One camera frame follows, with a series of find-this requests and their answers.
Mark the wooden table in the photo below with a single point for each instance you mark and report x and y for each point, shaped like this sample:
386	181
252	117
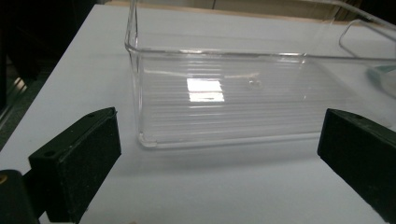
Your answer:
249	7

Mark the white table cover sheet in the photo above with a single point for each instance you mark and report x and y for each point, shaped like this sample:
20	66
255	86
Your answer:
99	68

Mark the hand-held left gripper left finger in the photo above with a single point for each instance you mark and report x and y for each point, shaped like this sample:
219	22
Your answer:
77	161

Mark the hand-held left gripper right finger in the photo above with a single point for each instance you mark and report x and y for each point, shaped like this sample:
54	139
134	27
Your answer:
361	155

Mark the clear plastic storage container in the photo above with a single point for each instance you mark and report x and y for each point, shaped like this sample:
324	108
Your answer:
236	93

